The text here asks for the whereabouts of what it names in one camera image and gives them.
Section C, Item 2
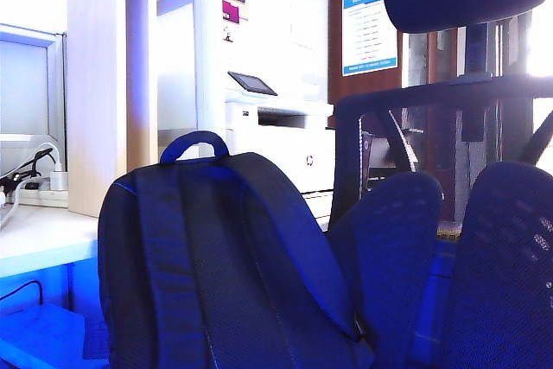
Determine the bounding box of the light wooden desk shelf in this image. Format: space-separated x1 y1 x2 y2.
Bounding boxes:
66 0 250 219

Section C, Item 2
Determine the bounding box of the magenta label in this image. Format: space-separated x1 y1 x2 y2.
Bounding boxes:
221 0 241 24

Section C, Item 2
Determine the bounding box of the white power strip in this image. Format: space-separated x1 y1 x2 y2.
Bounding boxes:
16 178 69 208

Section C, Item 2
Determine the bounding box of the blue mesh office chair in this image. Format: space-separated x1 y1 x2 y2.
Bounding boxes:
326 0 553 369

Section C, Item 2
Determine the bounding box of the dark blue backpack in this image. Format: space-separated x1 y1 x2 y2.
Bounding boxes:
97 130 375 369

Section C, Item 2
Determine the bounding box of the blue white wall poster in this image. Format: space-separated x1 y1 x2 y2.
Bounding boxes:
340 0 399 78

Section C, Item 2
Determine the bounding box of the thin black cable loop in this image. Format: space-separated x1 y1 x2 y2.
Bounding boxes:
0 279 44 306

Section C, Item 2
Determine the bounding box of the black cable on desk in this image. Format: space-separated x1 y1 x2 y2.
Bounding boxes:
0 148 55 198

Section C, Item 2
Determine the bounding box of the pale box under desk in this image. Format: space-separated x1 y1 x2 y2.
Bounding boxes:
0 302 87 369

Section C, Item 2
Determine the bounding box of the white cable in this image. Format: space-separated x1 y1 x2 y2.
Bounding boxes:
0 142 64 232

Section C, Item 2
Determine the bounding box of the white charger plug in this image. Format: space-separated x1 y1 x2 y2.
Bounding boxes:
49 169 68 191

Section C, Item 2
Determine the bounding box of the grey framed partition panel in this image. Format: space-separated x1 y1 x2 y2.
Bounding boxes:
0 22 68 163

